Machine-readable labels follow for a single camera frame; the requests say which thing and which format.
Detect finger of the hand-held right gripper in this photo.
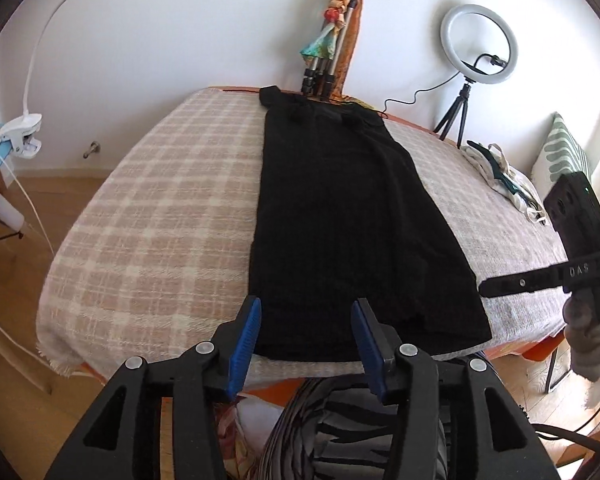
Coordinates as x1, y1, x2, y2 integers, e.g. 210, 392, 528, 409
478, 261, 566, 297

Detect white paper roll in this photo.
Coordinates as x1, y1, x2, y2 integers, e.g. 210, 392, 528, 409
0, 194, 27, 234

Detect white clamp lamp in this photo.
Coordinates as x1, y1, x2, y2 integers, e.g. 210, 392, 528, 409
0, 0, 127, 157

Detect black ring light cable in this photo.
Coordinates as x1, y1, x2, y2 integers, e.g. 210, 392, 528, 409
377, 71, 477, 120

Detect person's right hand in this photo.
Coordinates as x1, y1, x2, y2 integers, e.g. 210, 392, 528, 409
564, 292, 600, 382

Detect crumpled white teal clothes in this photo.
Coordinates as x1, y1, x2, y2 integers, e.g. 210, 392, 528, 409
461, 142, 550, 224

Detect orange patterned cloth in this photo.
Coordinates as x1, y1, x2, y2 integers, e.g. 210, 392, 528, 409
329, 0, 367, 102

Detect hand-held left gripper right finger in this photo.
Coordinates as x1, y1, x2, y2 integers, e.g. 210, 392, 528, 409
350, 297, 566, 480

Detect dark green cloth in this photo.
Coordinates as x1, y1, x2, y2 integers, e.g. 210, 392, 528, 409
466, 140, 532, 202

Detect wicker basket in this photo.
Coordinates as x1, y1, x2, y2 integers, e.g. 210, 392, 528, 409
256, 377, 452, 480

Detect doll with teal dress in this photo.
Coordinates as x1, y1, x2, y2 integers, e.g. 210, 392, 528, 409
299, 0, 357, 62

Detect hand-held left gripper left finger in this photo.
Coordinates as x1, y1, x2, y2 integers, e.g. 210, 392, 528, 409
45, 295, 263, 480

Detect pink checked blanket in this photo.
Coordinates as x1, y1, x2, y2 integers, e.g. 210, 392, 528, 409
35, 86, 573, 377

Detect metal chair leg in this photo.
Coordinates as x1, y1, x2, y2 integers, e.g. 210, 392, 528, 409
547, 346, 567, 394

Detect green leaf pattern pillow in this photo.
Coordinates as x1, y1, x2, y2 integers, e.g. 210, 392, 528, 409
529, 111, 594, 202

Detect folded silver tripod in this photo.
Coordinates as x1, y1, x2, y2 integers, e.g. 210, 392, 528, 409
300, 0, 359, 99

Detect black dress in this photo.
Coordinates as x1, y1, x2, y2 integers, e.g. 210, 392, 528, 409
249, 85, 493, 363

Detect white lamp cable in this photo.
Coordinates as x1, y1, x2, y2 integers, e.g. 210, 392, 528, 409
0, 142, 57, 257

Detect ring light on tripod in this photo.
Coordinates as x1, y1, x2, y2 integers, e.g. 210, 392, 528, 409
432, 4, 520, 149

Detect grey striped cloth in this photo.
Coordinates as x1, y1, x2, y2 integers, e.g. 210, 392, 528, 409
311, 385, 449, 480

